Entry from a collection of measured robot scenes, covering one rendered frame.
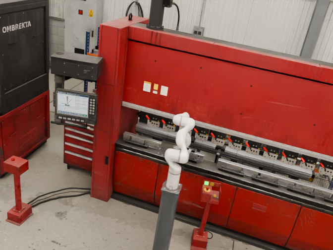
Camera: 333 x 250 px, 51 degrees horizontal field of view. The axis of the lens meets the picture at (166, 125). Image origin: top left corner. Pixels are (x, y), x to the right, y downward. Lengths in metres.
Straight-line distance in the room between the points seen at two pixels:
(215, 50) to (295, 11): 4.29
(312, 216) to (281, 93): 1.44
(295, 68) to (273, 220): 1.79
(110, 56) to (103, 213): 2.00
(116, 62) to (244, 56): 1.37
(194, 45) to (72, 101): 1.45
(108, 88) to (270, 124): 1.84
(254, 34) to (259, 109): 4.18
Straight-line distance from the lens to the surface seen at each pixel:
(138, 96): 4.15
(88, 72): 3.79
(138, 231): 4.47
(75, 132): 4.99
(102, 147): 4.39
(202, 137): 4.09
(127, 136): 4.44
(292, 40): 7.93
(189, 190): 4.37
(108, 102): 4.10
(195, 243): 4.38
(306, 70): 3.71
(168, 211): 3.62
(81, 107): 3.94
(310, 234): 4.50
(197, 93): 3.90
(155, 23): 3.94
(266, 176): 4.22
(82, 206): 4.76
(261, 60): 3.69
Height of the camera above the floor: 3.08
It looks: 26 degrees down
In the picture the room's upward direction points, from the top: 9 degrees clockwise
